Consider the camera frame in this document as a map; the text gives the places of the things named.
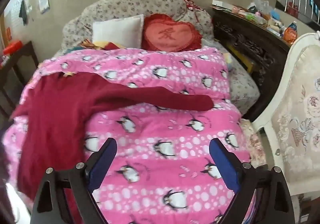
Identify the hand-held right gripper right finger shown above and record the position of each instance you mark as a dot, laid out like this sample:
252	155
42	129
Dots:
225	166

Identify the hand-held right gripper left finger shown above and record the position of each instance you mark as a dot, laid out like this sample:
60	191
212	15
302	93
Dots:
96	176

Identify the dark red sweater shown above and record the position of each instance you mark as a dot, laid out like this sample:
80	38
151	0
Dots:
62	114

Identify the floral seat cushion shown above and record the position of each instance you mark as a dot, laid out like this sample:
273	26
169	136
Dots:
255	144

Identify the pink penguin print blanket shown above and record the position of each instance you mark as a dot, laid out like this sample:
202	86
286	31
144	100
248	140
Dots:
162	126

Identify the floral bed sheet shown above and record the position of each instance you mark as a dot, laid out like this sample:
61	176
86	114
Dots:
243	88

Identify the white chair with floral upholstery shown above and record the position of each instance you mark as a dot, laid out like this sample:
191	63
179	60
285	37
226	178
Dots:
300	114

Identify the yellow board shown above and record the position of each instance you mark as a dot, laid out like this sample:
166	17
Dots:
241	60

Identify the dark carved wooden cabinet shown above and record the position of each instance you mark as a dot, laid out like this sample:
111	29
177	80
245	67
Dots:
240	38

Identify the yellow and red patterned cloth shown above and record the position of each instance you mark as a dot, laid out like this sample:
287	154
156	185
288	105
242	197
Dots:
107	45

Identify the dark wooden side table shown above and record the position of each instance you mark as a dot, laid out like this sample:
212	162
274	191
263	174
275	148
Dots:
23	63

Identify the red heart-shaped pillow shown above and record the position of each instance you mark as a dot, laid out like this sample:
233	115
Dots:
170	35

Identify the white pillow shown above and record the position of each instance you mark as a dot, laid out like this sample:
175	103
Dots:
117	31

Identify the orange snack bag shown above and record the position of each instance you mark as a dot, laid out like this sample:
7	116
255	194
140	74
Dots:
290	35

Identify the red box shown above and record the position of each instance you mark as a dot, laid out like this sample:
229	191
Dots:
12	48

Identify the flat white box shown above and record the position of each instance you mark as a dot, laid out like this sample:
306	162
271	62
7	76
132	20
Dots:
221	3

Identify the clear plastic bag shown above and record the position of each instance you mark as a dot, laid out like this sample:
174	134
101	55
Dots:
261	3

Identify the dark hanging cloth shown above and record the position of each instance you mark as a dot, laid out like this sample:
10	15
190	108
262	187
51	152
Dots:
23	11

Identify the red wall sticker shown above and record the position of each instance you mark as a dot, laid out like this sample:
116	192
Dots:
8	33

